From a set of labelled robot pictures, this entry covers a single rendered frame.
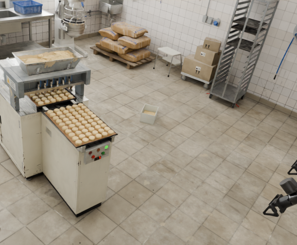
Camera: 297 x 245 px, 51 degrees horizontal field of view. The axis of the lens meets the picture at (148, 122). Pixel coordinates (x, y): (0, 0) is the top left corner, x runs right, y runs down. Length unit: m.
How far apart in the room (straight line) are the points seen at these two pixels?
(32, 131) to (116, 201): 1.11
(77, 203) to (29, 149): 0.73
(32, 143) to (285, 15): 4.43
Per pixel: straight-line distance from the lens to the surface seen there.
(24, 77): 2.93
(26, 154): 3.29
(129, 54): 6.37
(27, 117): 3.05
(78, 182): 2.81
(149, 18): 7.06
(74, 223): 3.14
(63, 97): 3.14
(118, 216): 3.22
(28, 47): 6.30
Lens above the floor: 2.44
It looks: 32 degrees down
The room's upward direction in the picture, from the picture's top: 11 degrees clockwise
